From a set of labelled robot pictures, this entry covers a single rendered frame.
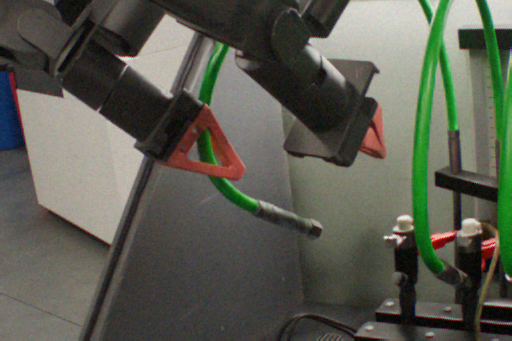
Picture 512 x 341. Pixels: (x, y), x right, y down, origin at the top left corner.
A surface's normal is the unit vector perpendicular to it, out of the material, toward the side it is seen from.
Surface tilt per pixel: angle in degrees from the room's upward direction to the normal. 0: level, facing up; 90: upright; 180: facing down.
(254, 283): 90
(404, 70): 90
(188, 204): 90
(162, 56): 90
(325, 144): 46
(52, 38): 69
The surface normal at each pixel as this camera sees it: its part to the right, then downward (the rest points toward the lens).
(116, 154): 0.61, 0.13
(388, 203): -0.51, 0.29
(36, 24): 0.27, -0.15
